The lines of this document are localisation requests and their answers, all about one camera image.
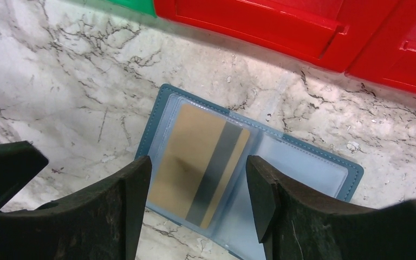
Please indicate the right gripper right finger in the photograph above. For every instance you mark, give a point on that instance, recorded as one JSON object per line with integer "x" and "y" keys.
{"x": 295, "y": 221}

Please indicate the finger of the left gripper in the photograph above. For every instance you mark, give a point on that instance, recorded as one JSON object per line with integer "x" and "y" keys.
{"x": 20, "y": 162}

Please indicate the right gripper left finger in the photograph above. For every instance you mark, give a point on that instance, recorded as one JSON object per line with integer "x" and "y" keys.
{"x": 100, "y": 221}

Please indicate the blue leather card holder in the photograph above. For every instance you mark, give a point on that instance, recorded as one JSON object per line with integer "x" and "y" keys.
{"x": 232, "y": 226}

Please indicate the middle red plastic bin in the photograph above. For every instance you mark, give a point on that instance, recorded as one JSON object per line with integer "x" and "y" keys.
{"x": 326, "y": 33}

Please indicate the red plastic bin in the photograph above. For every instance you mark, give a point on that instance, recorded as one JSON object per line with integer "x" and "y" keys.
{"x": 326, "y": 33}
{"x": 389, "y": 57}

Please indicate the right red plastic bin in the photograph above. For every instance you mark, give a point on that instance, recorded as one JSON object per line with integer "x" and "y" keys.
{"x": 389, "y": 57}

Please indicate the green plastic bin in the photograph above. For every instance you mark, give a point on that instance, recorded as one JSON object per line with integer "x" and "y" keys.
{"x": 143, "y": 6}

